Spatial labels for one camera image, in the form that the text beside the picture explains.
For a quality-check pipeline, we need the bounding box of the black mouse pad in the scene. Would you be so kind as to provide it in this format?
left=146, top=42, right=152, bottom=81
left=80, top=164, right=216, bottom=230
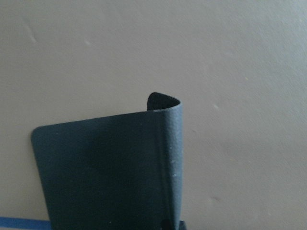
left=31, top=92, right=186, bottom=230

